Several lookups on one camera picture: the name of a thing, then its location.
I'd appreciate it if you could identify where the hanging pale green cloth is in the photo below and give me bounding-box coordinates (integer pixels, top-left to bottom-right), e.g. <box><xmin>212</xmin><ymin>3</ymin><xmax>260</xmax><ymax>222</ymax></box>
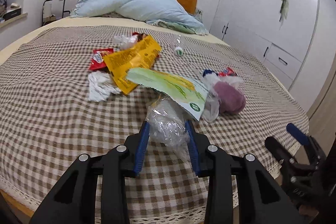
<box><xmin>279</xmin><ymin>0</ymin><xmax>290</xmax><ymax>25</ymax></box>

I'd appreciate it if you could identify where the green white snack bag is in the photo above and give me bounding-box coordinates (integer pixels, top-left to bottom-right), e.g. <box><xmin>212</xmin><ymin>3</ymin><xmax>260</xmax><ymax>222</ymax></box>
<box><xmin>126</xmin><ymin>67</ymin><xmax>210</xmax><ymax>121</ymax></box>

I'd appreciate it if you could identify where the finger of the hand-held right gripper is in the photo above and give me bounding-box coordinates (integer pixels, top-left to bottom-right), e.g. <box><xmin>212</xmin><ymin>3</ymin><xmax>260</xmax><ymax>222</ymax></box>
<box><xmin>286</xmin><ymin>123</ymin><xmax>327</xmax><ymax>161</ymax></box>
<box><xmin>265</xmin><ymin>136</ymin><xmax>314</xmax><ymax>174</ymax></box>

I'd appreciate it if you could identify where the white tissue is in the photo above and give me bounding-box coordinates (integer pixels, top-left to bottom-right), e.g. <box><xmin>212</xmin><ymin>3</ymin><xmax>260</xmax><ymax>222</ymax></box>
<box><xmin>87</xmin><ymin>71</ymin><xmax>121</xmax><ymax>102</ymax></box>

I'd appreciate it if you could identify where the orange snack packet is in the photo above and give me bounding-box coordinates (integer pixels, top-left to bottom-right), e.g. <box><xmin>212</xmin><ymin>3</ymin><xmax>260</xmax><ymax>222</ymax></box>
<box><xmin>131</xmin><ymin>32</ymin><xmax>149</xmax><ymax>43</ymax></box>

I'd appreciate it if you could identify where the brown checked blanket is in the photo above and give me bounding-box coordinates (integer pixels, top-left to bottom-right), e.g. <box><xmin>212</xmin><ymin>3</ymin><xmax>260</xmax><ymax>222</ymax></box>
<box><xmin>0</xmin><ymin>25</ymin><xmax>310</xmax><ymax>224</ymax></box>

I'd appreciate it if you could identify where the handbag with black handles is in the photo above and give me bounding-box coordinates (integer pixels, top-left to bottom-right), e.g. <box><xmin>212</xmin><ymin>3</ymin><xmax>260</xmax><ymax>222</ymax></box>
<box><xmin>0</xmin><ymin>0</ymin><xmax>8</xmax><ymax>20</ymax></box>

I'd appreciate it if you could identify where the purple cloth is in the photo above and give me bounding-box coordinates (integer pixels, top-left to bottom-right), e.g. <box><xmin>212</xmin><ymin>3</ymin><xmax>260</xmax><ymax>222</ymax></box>
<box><xmin>213</xmin><ymin>81</ymin><xmax>247</xmax><ymax>115</ymax></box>

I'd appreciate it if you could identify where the red snack packet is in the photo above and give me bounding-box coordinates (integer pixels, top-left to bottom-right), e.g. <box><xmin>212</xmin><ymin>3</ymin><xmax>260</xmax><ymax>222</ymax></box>
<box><xmin>88</xmin><ymin>48</ymin><xmax>115</xmax><ymax>72</ymax></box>

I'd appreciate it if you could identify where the light blue duvet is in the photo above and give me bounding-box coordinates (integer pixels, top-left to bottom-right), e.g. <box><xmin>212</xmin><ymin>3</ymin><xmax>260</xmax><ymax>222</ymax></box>
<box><xmin>70</xmin><ymin>0</ymin><xmax>209</xmax><ymax>36</ymax></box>

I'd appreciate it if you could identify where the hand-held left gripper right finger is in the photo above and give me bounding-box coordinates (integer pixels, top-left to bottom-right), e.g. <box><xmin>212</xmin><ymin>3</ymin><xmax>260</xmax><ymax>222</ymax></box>
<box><xmin>184</xmin><ymin>119</ymin><xmax>305</xmax><ymax>224</ymax></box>

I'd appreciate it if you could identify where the clear plastic wrapper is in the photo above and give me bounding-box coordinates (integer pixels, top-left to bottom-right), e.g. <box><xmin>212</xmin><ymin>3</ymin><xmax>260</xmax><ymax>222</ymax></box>
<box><xmin>113</xmin><ymin>34</ymin><xmax>139</xmax><ymax>51</ymax></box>

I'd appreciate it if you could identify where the small red wrapper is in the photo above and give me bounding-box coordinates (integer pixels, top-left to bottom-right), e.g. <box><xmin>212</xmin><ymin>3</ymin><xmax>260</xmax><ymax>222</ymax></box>
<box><xmin>218</xmin><ymin>67</ymin><xmax>238</xmax><ymax>77</ymax></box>

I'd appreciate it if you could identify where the white plastic bag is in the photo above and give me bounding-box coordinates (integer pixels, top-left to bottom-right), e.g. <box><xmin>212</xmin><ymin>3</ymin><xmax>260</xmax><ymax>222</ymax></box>
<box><xmin>202</xmin><ymin>73</ymin><xmax>243</xmax><ymax>123</ymax></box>

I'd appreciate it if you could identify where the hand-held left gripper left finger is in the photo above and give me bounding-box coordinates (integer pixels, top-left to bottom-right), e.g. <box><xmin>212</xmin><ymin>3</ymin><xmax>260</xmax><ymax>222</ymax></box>
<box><xmin>29</xmin><ymin>121</ymin><xmax>151</xmax><ymax>224</ymax></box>

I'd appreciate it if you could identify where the clear plastic bottle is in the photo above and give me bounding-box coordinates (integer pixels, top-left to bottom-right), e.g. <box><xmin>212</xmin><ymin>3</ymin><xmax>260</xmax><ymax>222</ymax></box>
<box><xmin>172</xmin><ymin>34</ymin><xmax>185</xmax><ymax>57</ymax></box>

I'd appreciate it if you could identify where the yellow snack bag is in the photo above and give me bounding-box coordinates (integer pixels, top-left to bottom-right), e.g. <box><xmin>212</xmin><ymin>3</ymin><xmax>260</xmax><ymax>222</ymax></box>
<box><xmin>103</xmin><ymin>34</ymin><xmax>162</xmax><ymax>96</ymax></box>

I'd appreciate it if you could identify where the black box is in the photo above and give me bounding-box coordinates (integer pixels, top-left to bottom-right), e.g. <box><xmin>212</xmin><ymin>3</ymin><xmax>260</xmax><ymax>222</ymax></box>
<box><xmin>5</xmin><ymin>8</ymin><xmax>22</xmax><ymax>20</ymax></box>

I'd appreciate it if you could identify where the clear plastic bag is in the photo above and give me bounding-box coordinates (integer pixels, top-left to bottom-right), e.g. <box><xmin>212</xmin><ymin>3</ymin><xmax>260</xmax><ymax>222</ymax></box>
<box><xmin>146</xmin><ymin>98</ymin><xmax>191</xmax><ymax>149</ymax></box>

